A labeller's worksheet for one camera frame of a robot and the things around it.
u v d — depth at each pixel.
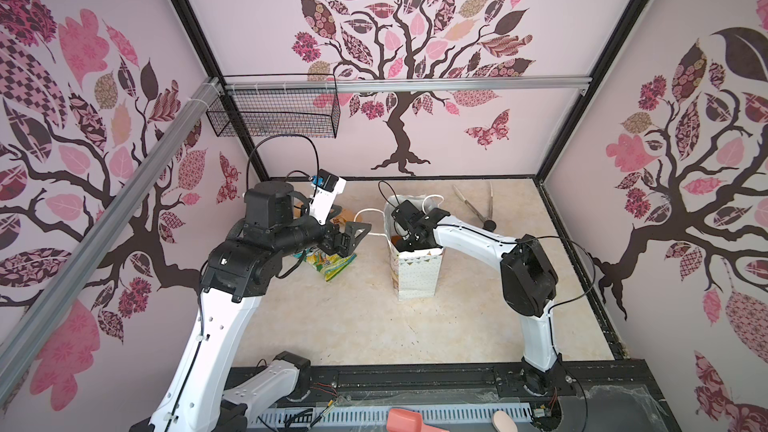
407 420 0.69
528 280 0.51
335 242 0.51
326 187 0.49
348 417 0.70
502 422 0.68
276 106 0.95
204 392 0.35
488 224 0.95
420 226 0.68
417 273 0.77
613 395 0.73
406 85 0.92
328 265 0.92
